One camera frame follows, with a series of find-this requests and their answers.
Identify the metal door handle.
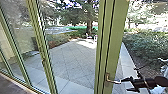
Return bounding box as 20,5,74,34
105,73,122,85

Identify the green framed glass door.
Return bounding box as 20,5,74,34
99,0,168,94

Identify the green garden bush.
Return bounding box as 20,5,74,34
122,30,168,64

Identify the white patio chair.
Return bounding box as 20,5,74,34
92,34,98,43
85,34,93,43

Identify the dark tree trunk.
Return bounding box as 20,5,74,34
85,0,94,36

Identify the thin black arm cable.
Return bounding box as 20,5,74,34
133,64,152,94

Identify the green window frame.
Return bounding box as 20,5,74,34
0,0,108,94

